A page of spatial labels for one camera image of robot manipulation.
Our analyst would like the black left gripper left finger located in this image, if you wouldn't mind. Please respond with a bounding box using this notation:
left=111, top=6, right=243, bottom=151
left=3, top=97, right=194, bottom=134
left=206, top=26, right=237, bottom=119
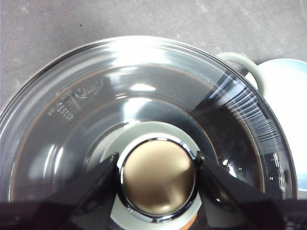
left=0, top=150, right=120, bottom=230

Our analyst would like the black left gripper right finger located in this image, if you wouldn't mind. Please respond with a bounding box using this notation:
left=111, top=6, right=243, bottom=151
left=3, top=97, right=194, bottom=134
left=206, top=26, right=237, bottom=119
left=195, top=150, right=307, bottom=230

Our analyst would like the blue round plate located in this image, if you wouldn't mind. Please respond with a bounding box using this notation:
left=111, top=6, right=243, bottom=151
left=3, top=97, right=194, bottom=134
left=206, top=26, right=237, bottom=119
left=244, top=59, right=307, bottom=193

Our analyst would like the glass lid with green knob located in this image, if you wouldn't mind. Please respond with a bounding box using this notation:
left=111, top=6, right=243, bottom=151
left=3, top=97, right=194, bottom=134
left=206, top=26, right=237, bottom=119
left=0, top=35, right=298, bottom=230

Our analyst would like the pale green electric steamer pot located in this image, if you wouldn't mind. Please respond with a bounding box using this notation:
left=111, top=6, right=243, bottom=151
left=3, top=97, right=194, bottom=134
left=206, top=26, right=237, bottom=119
left=215, top=52, right=267, bottom=96

